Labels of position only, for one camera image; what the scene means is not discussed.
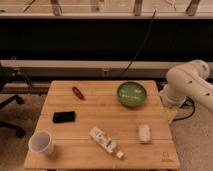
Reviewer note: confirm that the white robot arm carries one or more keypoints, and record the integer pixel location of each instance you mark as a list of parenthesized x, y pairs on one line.
[(188, 80)]

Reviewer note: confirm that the green ceramic bowl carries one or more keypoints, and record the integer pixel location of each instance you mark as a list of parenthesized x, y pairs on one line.
[(131, 94)]

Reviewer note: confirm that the clear plastic bottle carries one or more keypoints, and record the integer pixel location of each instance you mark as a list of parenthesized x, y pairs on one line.
[(106, 142)]

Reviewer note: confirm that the black smartphone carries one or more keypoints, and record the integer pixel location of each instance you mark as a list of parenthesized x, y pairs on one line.
[(62, 117)]

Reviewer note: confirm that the black office chair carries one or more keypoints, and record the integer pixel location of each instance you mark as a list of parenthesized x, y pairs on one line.
[(7, 115)]

